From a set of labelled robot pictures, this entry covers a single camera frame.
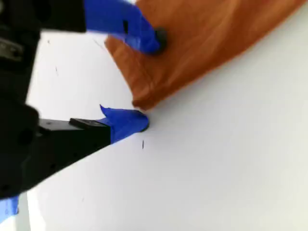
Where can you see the grey t-shirt with orange sleeves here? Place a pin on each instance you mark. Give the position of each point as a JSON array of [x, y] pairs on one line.
[[204, 48]]

